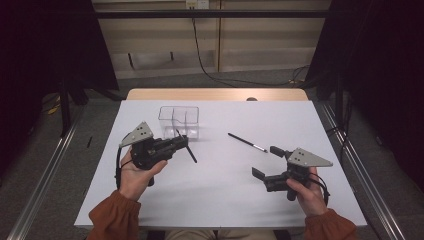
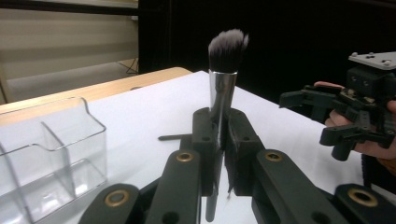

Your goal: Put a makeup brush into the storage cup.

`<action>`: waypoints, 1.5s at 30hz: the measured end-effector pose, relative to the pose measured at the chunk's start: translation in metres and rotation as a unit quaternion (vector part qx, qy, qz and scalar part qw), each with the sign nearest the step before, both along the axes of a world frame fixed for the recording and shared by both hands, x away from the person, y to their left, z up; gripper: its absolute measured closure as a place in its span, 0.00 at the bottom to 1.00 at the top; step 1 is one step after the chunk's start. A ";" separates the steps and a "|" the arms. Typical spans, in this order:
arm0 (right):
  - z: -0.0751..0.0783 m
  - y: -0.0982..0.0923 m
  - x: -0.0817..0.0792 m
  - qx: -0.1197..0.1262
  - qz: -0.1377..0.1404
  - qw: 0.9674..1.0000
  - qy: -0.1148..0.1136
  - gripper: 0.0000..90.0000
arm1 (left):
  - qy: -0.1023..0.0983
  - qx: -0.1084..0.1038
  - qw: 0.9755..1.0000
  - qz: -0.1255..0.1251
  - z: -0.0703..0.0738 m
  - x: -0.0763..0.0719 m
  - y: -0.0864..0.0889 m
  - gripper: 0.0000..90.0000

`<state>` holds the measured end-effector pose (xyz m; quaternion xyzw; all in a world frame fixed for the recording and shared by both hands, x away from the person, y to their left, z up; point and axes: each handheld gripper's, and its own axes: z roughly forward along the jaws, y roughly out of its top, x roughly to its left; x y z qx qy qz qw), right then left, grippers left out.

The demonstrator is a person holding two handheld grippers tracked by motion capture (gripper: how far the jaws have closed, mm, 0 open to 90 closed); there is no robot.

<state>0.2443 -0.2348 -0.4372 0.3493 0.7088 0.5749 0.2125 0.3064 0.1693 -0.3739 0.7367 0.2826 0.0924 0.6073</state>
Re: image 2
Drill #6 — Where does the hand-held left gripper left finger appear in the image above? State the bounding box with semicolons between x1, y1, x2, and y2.
179;106;220;198

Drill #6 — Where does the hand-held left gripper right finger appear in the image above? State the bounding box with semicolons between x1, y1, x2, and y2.
223;107;266;197

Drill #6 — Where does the thin black makeup brush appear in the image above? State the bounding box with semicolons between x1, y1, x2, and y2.
157;133;193;142

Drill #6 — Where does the fluffy black makeup brush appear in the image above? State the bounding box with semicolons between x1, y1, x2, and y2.
205;28;250;222

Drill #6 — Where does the clear plastic organizer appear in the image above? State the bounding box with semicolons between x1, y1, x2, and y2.
0;96;107;224

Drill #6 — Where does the white table sheet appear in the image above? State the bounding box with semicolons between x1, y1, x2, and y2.
0;70;396;224

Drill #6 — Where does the black curtain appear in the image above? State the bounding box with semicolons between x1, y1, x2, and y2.
138;0;396;105

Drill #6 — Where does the wooden table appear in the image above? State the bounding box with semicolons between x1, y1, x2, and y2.
0;66;193;127

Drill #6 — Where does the black horizontal bar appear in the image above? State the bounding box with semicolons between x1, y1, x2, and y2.
0;0;139;16

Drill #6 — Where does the long black floor cable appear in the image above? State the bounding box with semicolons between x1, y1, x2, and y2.
118;56;140;76

